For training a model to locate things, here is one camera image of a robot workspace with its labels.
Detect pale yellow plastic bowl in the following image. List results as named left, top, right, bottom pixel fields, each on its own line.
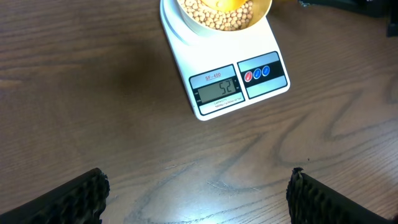
left=175, top=0, right=272, bottom=36

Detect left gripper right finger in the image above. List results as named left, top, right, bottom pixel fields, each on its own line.
left=286, top=167, right=394, bottom=224

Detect soybeans in bowl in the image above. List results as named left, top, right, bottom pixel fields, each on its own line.
left=177, top=0, right=254, bottom=31

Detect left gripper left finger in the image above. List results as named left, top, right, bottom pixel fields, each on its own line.
left=1, top=168, right=110, bottom=224

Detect white digital kitchen scale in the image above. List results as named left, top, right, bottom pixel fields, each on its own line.
left=160, top=0, right=290, bottom=121

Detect yellow plastic measuring scoop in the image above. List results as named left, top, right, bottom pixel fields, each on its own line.
left=201, top=0, right=246, bottom=12

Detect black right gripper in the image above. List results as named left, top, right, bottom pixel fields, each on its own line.
left=298, top=0, right=397, bottom=37

